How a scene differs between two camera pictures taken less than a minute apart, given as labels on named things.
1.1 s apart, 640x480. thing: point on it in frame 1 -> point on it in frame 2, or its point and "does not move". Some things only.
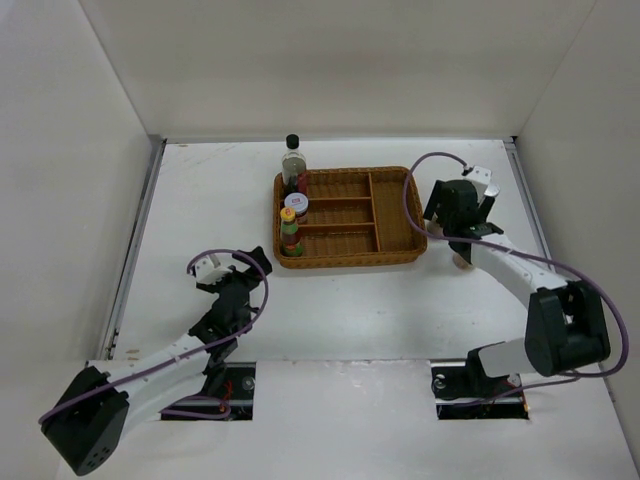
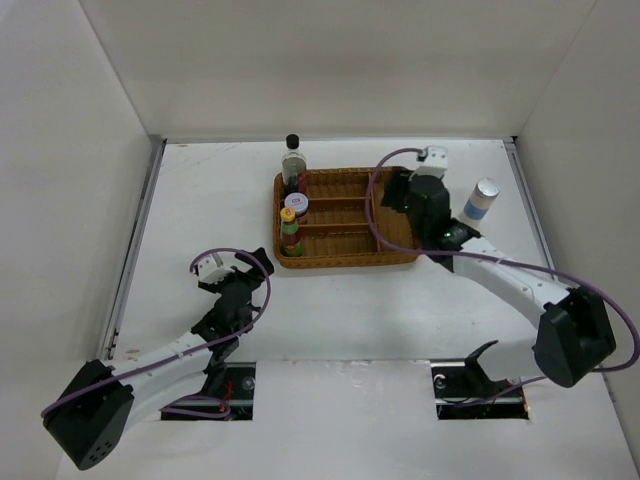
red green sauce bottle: (292, 245) does not move
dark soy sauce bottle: (293, 167) does not move
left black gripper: (235, 275) does not move
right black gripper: (436, 200) -> (399, 180)
